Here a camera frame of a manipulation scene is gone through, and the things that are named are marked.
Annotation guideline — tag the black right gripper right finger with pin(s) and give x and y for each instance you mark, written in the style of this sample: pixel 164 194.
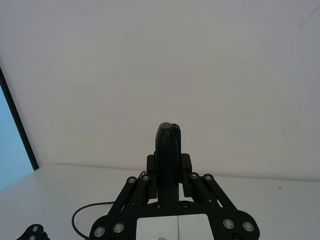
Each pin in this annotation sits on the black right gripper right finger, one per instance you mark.
pixel 217 200

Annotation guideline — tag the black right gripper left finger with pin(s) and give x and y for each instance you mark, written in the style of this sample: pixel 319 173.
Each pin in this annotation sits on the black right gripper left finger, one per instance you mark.
pixel 125 200

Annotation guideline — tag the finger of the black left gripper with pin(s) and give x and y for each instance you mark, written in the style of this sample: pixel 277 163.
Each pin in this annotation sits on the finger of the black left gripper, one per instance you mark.
pixel 33 232

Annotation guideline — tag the white table cloth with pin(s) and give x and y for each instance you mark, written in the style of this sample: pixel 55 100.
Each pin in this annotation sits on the white table cloth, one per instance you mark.
pixel 275 200

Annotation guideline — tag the black-framed blue panel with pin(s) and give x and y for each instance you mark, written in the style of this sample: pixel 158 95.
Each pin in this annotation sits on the black-framed blue panel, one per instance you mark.
pixel 12 140

